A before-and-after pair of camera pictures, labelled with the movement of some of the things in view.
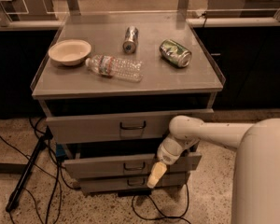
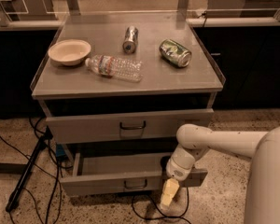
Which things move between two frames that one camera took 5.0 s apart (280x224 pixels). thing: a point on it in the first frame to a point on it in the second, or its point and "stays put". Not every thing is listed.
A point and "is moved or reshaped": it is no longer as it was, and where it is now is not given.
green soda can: x=175 y=53 stays put
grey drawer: x=128 y=166 is moved or reshaped
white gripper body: x=165 y=155 to x=176 y=170
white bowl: x=71 y=52 stays put
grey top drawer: x=141 y=126 stays put
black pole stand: x=20 y=187 stays put
